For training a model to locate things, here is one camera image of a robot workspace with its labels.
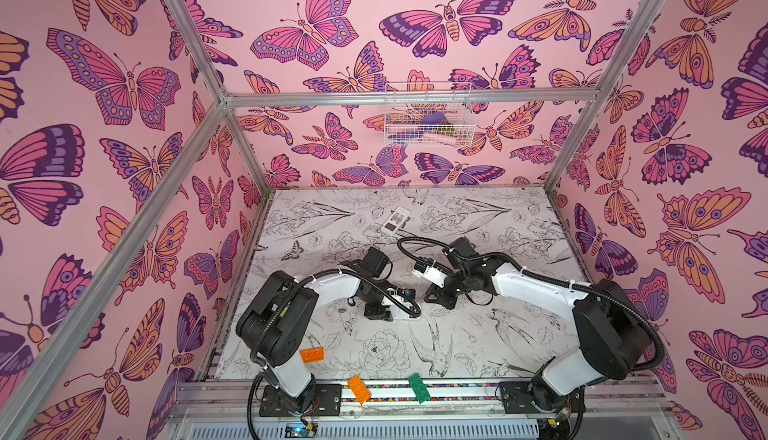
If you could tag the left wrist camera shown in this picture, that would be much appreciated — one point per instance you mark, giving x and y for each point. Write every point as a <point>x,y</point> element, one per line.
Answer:
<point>403,294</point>

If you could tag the green brick on rail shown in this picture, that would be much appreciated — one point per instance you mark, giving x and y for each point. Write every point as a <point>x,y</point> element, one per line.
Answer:
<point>419,388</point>

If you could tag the orange brick on rail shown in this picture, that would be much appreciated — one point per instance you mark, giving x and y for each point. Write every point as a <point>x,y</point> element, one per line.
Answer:
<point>359,389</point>

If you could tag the white wire basket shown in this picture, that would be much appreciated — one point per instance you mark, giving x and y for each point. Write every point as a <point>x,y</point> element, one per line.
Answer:
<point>430,118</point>

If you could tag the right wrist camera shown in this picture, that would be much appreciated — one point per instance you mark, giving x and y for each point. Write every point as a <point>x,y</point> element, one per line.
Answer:
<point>431,271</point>

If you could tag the orange brick on table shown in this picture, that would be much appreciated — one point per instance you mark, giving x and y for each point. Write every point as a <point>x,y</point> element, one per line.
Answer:
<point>312,355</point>

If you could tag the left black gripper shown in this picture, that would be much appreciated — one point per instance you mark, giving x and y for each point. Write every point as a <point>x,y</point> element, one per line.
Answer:
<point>377,313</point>

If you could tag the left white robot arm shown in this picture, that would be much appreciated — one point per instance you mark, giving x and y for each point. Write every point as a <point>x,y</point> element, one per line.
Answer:
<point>277,318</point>

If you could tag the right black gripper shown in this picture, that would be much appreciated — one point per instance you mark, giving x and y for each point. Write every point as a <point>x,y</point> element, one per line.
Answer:
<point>444,295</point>

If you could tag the aluminium cage frame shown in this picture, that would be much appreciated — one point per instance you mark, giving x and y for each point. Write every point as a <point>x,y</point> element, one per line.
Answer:
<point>40,381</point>

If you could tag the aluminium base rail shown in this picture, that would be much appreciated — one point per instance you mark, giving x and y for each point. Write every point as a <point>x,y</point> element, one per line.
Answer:
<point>458,409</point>

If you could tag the small circuit board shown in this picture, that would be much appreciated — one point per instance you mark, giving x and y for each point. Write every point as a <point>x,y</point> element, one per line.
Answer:
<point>300,430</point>

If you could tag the white remote control far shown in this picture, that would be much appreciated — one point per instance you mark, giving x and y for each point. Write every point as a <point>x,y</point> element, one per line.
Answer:
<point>396,221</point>

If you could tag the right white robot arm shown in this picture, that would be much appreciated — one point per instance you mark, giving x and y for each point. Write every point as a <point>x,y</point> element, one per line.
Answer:
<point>612,335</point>

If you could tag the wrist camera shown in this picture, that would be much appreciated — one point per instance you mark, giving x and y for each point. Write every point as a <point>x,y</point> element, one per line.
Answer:
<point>431,271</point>
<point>403,294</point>

